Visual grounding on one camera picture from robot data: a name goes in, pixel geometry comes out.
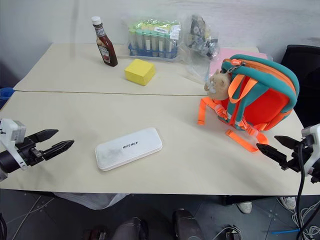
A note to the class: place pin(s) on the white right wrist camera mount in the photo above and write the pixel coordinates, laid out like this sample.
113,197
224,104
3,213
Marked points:
312,140

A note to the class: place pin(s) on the blue stick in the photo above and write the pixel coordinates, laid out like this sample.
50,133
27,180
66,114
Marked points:
285,231

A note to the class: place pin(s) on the ketchup bottle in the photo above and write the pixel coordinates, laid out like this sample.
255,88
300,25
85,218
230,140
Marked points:
106,47

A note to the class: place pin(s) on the beige plush toy pendant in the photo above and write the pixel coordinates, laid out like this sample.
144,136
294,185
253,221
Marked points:
219,83

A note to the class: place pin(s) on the bagged test tube rack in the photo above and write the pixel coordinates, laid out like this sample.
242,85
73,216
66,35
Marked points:
151,37

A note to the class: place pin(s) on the white rectangular case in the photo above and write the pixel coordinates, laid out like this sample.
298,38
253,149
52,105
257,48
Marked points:
127,148

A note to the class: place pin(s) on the black office chair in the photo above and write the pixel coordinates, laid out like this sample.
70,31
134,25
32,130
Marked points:
303,80

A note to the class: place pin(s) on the white plastic bag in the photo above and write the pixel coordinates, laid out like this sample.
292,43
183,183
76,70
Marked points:
87,199

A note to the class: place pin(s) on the pink paper sheet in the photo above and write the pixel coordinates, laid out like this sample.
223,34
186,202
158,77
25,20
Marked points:
225,60

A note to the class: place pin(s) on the dark rounded black shape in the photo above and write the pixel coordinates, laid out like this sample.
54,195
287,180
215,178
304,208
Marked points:
186,225

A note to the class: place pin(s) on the white shoe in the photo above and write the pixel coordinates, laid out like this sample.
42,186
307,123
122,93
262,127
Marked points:
245,207
288,202

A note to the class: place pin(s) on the yellow sponge block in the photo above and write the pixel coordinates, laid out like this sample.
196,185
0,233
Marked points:
139,71

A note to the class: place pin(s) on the dark rounded grey shape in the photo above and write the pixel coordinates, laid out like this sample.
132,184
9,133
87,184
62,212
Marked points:
130,230

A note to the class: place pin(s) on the clear bag of metal parts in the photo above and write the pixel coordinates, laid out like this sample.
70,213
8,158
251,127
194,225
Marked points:
200,42

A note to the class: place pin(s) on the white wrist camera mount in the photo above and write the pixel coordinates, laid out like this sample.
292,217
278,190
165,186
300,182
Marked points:
312,140
11,133

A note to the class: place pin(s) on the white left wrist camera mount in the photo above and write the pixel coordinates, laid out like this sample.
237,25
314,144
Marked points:
11,133

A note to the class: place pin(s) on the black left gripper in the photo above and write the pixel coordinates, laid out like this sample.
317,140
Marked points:
28,152

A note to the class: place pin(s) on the orange and teal backpack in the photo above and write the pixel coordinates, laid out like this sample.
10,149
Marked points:
265,97

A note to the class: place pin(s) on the blue plastic object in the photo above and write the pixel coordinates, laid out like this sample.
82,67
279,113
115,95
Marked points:
5,96

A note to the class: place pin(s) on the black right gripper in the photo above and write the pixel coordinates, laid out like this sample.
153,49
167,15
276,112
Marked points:
297,160

